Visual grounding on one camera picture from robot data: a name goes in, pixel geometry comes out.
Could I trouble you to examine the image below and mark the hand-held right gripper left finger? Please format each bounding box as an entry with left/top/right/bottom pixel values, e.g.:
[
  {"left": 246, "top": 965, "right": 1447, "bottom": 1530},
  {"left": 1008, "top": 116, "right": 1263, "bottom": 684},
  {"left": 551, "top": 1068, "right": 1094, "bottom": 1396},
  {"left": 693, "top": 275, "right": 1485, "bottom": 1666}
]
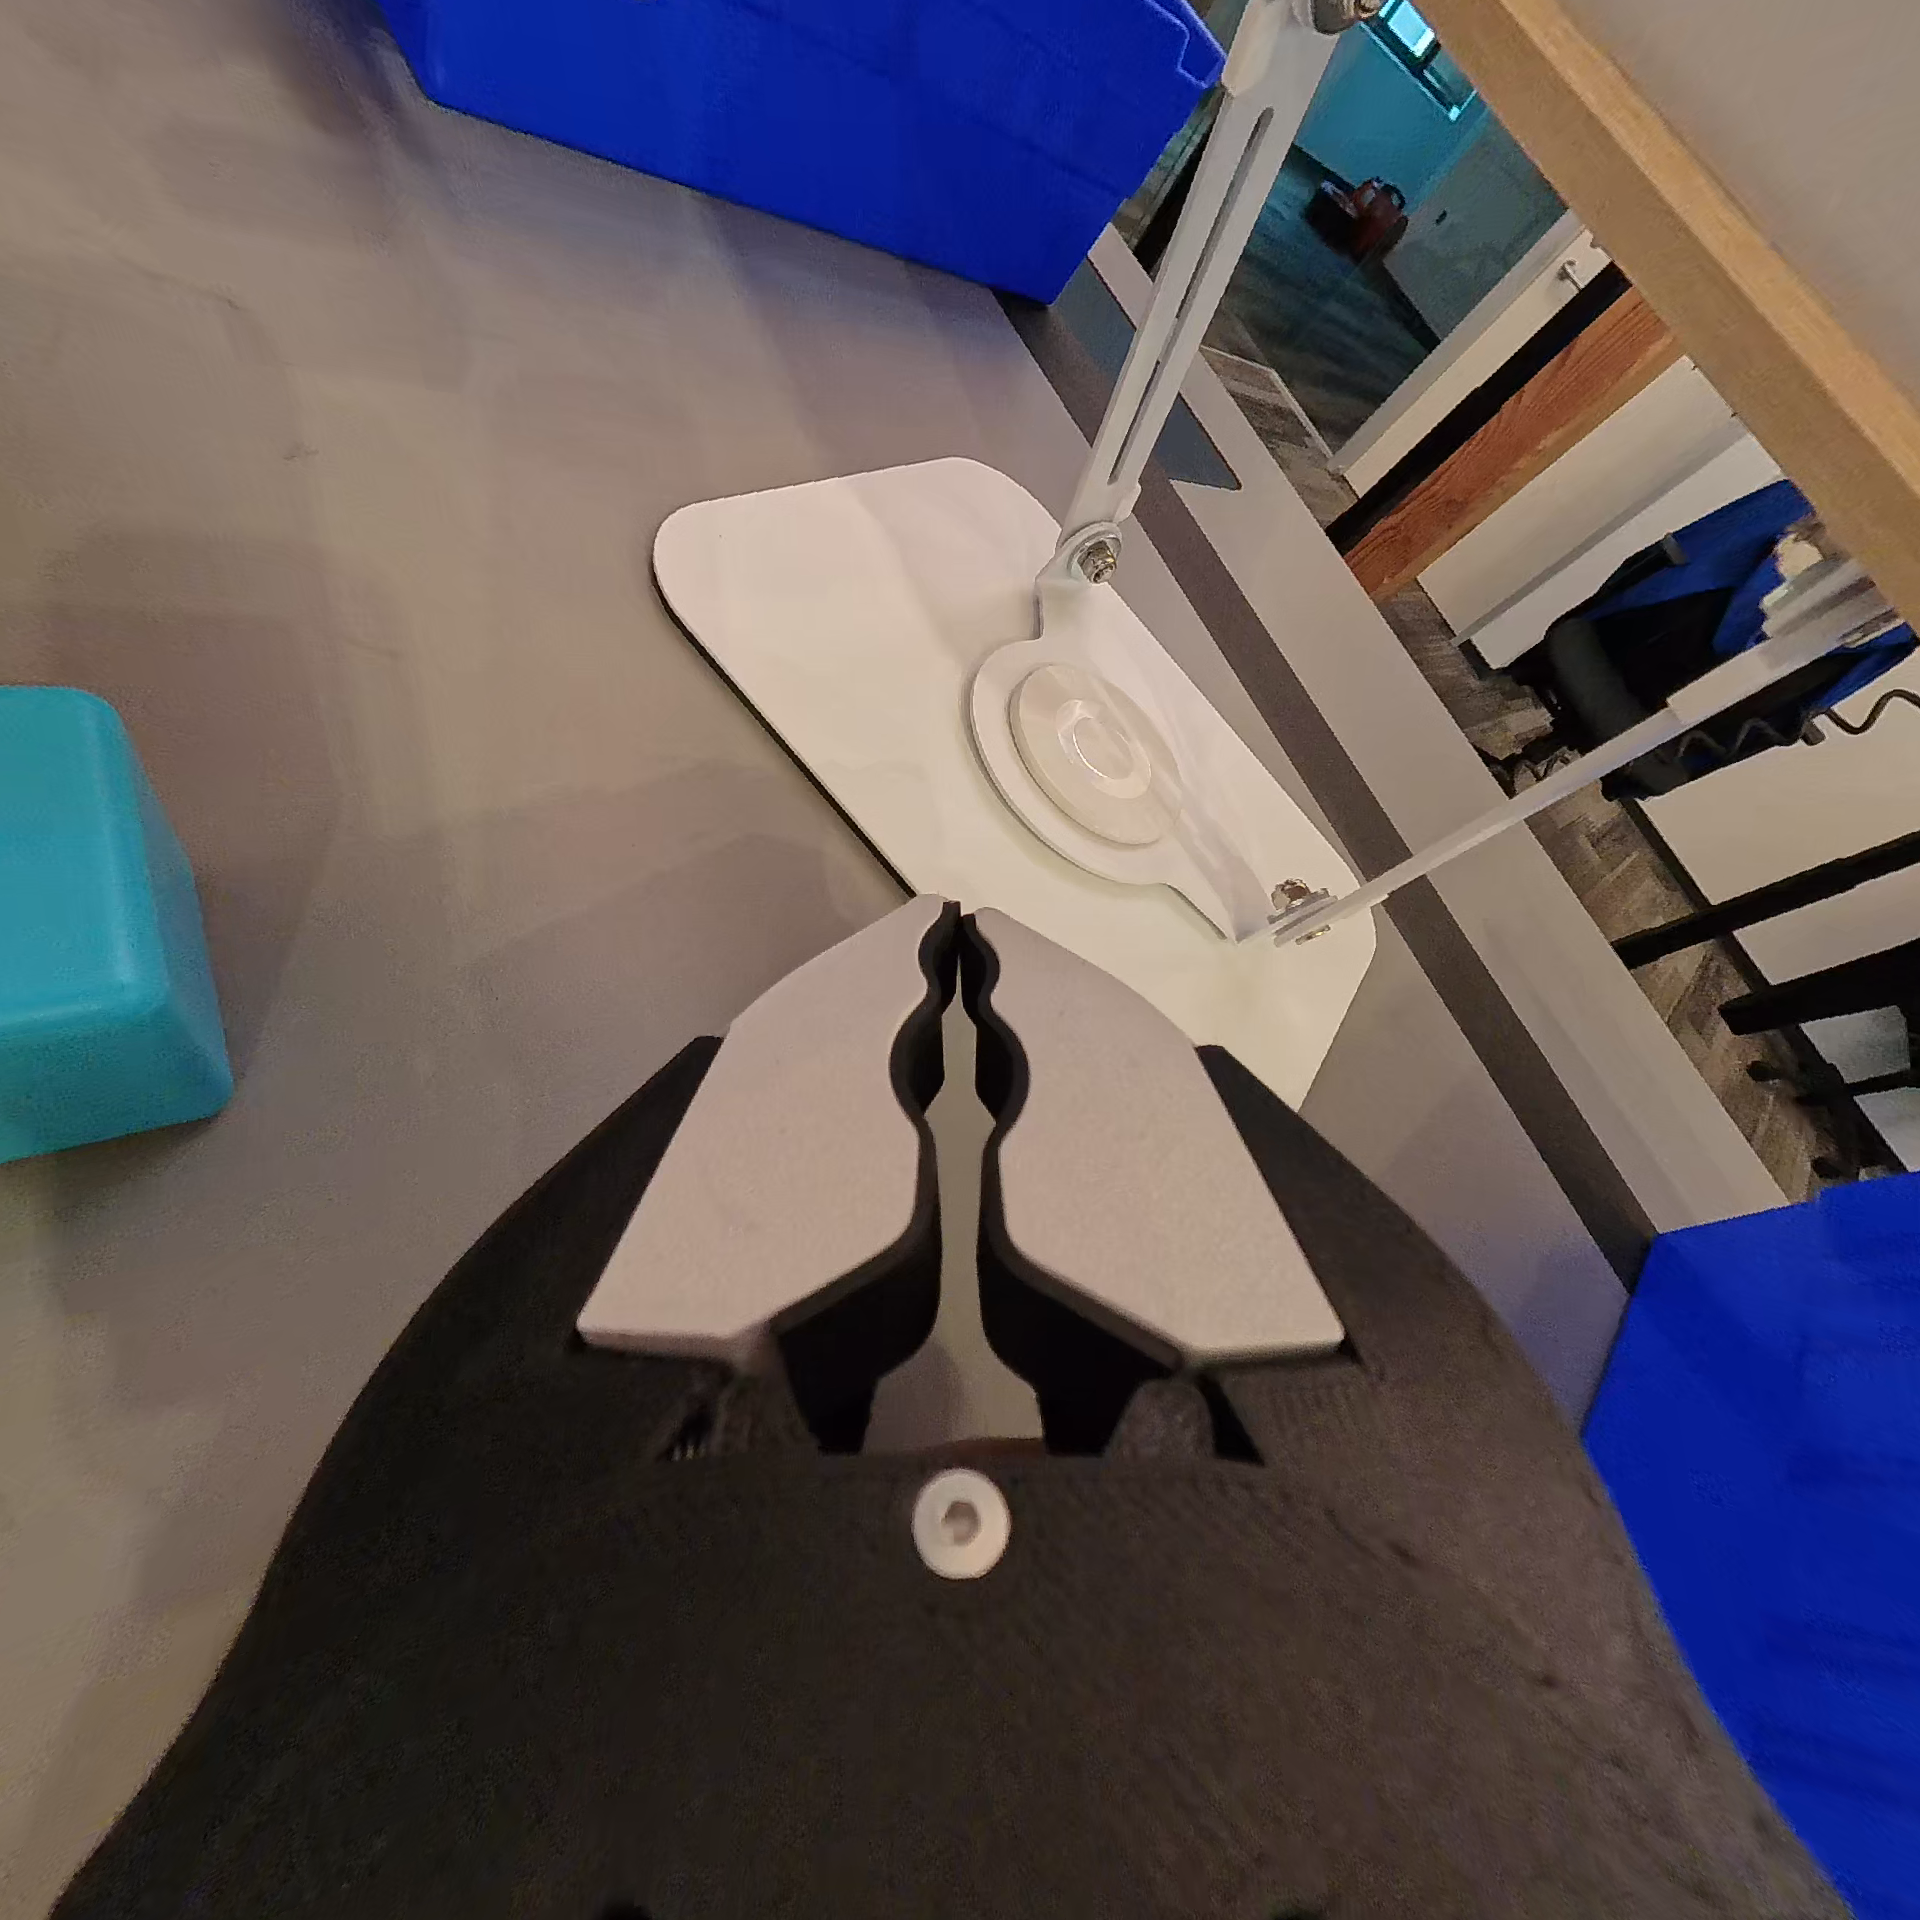
[{"left": 574, "top": 896, "right": 965, "bottom": 1457}]

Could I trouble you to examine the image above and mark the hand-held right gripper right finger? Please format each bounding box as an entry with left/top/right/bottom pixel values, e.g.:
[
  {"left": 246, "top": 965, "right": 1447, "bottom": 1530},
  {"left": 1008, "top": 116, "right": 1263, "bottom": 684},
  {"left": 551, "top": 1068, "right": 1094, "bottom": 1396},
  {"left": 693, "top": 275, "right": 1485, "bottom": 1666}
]
[{"left": 970, "top": 903, "right": 1348, "bottom": 1461}]

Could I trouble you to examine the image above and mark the teal cube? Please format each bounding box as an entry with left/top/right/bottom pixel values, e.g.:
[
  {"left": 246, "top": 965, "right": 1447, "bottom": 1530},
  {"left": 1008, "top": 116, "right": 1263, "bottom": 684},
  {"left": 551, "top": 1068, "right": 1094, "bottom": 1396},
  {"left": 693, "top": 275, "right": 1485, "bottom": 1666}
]
[{"left": 0, "top": 685, "right": 234, "bottom": 1163}]

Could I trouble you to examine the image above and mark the blue plastic bin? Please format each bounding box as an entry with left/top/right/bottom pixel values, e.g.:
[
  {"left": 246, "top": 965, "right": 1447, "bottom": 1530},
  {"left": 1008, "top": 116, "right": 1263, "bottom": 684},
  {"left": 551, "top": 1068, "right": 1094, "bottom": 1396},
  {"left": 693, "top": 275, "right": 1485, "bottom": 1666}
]
[
  {"left": 1582, "top": 1170, "right": 1920, "bottom": 1920},
  {"left": 375, "top": 0, "right": 1229, "bottom": 303}
]

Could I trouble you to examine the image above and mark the grey desk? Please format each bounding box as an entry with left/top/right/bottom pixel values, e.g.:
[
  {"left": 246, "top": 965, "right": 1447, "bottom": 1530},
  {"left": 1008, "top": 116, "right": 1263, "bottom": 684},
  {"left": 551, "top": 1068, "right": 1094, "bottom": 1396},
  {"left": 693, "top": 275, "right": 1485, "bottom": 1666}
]
[{"left": 0, "top": 0, "right": 1788, "bottom": 1920}]

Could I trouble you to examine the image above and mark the white stand base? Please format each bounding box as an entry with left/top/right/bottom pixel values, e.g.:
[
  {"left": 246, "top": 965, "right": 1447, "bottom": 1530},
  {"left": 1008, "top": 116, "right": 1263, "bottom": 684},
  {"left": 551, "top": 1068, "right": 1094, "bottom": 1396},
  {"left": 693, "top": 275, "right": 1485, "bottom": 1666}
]
[{"left": 650, "top": 457, "right": 1378, "bottom": 1108}]

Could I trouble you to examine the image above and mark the black metal bar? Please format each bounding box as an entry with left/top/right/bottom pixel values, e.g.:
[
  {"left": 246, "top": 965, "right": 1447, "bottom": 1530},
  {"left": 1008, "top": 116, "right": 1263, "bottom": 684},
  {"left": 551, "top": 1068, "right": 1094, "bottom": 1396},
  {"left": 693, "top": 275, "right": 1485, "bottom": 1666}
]
[
  {"left": 1717, "top": 941, "right": 1920, "bottom": 1041},
  {"left": 1610, "top": 828, "right": 1920, "bottom": 969}
]

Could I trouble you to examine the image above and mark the black office chair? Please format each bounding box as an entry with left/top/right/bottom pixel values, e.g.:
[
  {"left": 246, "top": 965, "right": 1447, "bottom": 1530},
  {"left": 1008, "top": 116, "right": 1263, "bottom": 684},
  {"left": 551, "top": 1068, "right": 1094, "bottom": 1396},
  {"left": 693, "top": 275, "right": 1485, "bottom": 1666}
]
[{"left": 1536, "top": 576, "right": 1877, "bottom": 801}]

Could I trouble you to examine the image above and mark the wooden tabletop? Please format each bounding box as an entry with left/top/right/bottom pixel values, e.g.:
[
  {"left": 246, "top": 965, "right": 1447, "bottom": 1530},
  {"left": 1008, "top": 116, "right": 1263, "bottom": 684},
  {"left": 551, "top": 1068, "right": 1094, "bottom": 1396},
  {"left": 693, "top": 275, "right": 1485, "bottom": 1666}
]
[{"left": 1342, "top": 287, "right": 1682, "bottom": 602}]

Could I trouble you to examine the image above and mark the blue cloth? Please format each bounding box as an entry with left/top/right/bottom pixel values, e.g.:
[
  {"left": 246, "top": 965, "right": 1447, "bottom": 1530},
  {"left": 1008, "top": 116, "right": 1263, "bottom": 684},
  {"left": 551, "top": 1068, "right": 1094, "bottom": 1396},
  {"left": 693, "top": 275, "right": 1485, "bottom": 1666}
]
[{"left": 1649, "top": 481, "right": 1920, "bottom": 695}]

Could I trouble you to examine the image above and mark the white table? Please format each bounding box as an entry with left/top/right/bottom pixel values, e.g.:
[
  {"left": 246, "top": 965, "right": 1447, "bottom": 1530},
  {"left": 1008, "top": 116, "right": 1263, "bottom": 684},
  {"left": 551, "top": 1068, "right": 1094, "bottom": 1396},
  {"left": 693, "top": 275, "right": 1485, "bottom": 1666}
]
[{"left": 1334, "top": 218, "right": 1630, "bottom": 497}]

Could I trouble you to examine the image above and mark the red object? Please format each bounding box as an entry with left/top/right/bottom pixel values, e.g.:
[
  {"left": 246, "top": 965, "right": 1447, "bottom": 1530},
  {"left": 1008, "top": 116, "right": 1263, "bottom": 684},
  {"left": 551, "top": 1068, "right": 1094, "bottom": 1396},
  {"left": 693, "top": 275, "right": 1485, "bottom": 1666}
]
[{"left": 1304, "top": 176, "right": 1407, "bottom": 260}]

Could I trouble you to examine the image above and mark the wood-edged board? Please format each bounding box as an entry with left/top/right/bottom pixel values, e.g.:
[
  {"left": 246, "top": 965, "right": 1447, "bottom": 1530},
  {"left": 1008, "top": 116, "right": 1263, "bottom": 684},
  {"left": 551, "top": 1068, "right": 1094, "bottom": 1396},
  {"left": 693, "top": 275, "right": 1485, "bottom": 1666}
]
[{"left": 1417, "top": 0, "right": 1920, "bottom": 634}]

